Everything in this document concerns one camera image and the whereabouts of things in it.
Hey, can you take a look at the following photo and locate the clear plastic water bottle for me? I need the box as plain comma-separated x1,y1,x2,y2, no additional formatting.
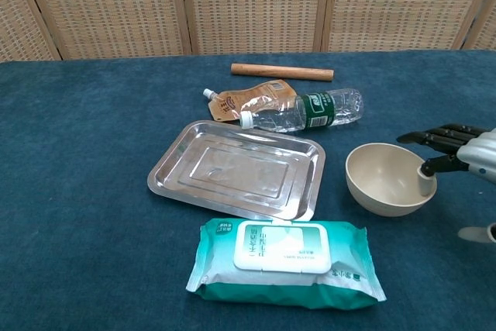
239,88,365,133

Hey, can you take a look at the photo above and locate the wooden rolling pin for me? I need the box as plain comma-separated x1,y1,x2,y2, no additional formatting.
230,63,335,82

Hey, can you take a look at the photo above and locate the beige bowl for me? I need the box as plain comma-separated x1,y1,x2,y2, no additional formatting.
345,143,438,218

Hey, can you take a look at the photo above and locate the blue table cloth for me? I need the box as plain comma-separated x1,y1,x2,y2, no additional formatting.
0,49,496,331

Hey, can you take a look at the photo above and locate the woven folding screen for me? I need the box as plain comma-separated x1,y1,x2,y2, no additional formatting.
0,0,496,62

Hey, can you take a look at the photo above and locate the brown spout pouch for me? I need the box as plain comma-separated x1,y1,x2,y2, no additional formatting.
202,79,298,122

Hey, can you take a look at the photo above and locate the stainless steel tray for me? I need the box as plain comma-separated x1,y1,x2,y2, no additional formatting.
146,119,326,222

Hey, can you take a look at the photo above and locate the green wet wipes pack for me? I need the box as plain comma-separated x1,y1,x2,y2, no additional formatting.
185,217,388,311

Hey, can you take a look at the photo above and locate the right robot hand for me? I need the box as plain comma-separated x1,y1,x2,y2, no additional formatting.
396,123,496,245

